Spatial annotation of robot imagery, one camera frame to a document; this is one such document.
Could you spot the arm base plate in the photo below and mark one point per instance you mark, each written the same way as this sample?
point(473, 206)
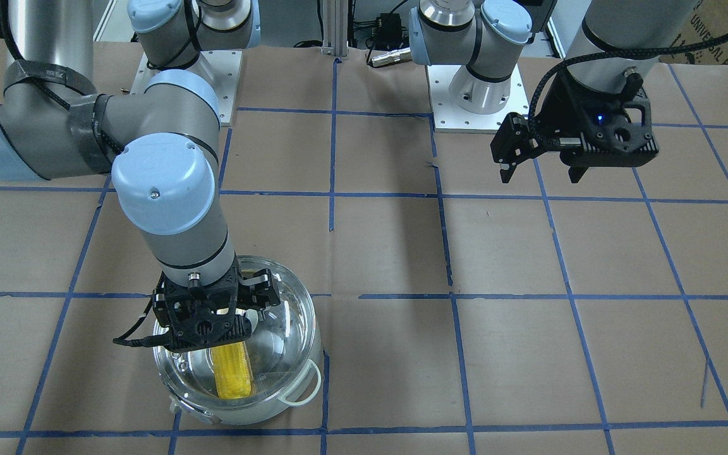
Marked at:
point(463, 104)
point(215, 77)

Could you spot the cardboard box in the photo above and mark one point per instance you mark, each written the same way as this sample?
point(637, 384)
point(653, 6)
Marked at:
point(708, 20)

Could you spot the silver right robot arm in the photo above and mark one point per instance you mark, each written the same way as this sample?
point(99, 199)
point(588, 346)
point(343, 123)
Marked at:
point(158, 146)

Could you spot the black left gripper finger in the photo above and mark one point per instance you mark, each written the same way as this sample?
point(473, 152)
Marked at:
point(576, 171)
point(513, 144)

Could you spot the pale green steel pot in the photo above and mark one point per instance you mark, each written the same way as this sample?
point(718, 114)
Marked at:
point(244, 404)

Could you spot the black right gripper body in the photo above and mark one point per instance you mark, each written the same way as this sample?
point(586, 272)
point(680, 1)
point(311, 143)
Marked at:
point(165, 302)

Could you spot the glass pot lid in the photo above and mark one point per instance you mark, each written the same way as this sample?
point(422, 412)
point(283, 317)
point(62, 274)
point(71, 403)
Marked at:
point(282, 328)

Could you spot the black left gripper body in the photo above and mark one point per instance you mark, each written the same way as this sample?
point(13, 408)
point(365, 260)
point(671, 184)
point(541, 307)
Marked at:
point(567, 109)

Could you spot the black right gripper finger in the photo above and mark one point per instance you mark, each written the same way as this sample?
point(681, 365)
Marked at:
point(258, 292)

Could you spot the aluminium frame post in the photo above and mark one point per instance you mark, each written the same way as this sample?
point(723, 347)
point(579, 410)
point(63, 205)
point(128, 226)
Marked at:
point(335, 15)

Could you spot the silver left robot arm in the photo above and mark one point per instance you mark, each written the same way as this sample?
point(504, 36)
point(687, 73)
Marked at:
point(488, 37)

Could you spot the yellow corn cob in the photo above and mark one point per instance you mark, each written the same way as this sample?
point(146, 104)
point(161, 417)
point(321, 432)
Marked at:
point(232, 371)

